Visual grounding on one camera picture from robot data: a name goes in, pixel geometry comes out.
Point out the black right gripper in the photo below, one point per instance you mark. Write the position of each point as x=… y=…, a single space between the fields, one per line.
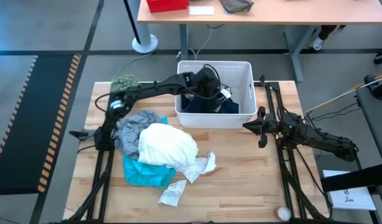
x=278 y=126

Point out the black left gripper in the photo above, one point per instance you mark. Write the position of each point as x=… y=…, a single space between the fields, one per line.
x=206 y=82

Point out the white plastic laundry basket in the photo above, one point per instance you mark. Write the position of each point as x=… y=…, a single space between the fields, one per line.
x=216 y=119

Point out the plain dark navy garment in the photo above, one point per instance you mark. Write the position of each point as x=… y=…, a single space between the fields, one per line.
x=188 y=107

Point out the navy dotted garment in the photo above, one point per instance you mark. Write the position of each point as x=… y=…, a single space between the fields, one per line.
x=231 y=107

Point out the white lace garment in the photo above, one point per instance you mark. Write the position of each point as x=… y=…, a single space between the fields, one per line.
x=166 y=144

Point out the small white garment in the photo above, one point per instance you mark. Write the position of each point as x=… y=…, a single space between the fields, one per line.
x=194 y=169

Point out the grey garment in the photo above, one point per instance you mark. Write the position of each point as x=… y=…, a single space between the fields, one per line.
x=128 y=130

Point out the teal garment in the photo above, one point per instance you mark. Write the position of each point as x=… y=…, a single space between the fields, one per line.
x=144 y=174

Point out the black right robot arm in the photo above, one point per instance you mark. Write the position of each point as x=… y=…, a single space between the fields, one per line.
x=321 y=140

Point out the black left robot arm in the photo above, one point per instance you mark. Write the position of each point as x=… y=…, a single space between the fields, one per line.
x=153 y=87

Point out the yellow and white rod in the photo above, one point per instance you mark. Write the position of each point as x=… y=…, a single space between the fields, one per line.
x=334 y=99

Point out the green fuzzy plant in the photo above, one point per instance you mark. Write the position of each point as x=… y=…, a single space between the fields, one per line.
x=124 y=83

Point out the grey pole with round base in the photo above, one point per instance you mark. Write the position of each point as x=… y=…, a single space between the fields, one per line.
x=144 y=43

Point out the white flat device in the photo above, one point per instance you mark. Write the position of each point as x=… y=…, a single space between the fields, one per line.
x=202 y=11

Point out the white garment with label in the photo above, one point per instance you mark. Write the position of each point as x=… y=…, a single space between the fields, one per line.
x=174 y=194

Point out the person's foot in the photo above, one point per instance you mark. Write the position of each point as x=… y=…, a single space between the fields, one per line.
x=317 y=43

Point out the grey cloth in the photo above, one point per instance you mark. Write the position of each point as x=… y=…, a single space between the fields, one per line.
x=237 y=5

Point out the red box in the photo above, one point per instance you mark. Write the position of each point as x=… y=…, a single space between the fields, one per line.
x=167 y=5

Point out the black flat bar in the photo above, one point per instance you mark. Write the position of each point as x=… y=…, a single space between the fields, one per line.
x=349 y=180

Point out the wooden desk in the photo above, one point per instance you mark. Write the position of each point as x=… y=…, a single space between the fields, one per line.
x=287 y=14

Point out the person's leg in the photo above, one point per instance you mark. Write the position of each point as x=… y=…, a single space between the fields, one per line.
x=327 y=31

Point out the black cart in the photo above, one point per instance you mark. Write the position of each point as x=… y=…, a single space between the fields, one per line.
x=377 y=124

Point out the white paper with logo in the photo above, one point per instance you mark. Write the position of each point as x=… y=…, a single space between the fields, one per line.
x=356 y=199

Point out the black clamp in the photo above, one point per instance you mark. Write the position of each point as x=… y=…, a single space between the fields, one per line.
x=79 y=134

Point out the black mat with orange stripes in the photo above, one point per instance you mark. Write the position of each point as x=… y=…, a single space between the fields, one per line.
x=23 y=124

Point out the black table edge rail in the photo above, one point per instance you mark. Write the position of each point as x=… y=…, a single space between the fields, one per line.
x=259 y=83

